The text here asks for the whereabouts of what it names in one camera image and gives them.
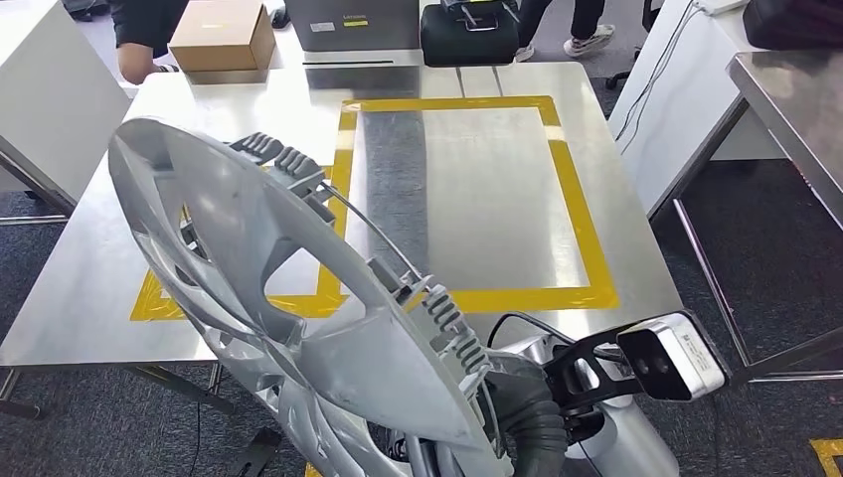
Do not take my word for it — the black floor cable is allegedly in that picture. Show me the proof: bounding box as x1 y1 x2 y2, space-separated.
192 395 204 477

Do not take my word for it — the person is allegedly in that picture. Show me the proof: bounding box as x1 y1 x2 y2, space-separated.
513 0 617 64
108 0 192 85

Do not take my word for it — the black carrying case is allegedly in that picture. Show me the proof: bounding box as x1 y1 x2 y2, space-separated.
420 3 520 68

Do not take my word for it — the brown cardboard box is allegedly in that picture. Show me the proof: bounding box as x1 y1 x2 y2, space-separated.
169 0 276 73

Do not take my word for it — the grey laptop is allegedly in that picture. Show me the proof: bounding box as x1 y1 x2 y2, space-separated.
284 0 422 53

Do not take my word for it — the black remote controller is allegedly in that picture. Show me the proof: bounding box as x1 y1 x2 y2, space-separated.
439 0 522 31

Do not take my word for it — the black desk cable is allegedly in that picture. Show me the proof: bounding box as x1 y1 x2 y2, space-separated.
615 0 701 156

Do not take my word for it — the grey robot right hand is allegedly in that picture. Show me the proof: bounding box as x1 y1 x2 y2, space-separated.
403 355 548 477

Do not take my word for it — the black office chair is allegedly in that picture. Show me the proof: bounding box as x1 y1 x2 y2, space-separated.
605 0 663 90

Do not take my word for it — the stainless steel workbench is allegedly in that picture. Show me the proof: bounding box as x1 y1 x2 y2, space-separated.
0 62 686 422
671 49 843 387

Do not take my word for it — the black bag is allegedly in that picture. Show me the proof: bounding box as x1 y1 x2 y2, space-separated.
743 0 843 53

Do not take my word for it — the white desk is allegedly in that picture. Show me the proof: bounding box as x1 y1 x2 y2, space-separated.
605 0 791 219
0 0 133 229

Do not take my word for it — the silver plastic wheel hubcap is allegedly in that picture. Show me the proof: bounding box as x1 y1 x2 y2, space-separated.
106 116 515 477

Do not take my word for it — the white power strip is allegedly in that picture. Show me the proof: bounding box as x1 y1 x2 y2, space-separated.
691 0 751 17

